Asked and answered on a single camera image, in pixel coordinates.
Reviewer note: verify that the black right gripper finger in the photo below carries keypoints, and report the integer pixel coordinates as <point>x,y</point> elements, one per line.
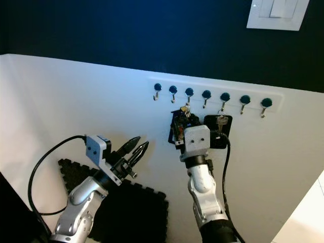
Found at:
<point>177,129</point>
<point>193,120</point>

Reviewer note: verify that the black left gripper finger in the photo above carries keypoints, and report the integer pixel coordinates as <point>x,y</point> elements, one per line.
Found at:
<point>129,146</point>
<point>139,153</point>

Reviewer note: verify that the teal knob metal hook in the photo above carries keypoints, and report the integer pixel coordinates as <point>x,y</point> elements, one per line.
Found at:
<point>157,87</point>
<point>225,96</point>
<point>266,102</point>
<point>189,91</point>
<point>245,99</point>
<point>206,94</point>
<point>172,89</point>

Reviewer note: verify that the silver key black fob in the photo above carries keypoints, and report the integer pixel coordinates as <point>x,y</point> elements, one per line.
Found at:
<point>221,129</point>

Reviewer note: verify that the black foam mat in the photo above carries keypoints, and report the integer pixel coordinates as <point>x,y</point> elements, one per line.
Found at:
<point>142,212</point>

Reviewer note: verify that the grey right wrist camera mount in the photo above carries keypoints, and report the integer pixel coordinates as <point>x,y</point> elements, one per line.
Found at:
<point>197,142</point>

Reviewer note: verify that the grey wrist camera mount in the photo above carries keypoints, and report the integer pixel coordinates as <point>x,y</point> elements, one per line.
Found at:
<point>197,142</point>
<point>96,149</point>

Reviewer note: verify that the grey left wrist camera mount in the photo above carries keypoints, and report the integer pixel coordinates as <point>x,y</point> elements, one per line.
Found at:
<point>96,149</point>

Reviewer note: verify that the white hook rail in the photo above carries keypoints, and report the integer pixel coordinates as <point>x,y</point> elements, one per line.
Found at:
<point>233,88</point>

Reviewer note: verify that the white wall switch plate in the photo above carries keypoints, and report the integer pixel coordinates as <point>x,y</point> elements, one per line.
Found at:
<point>278,12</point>

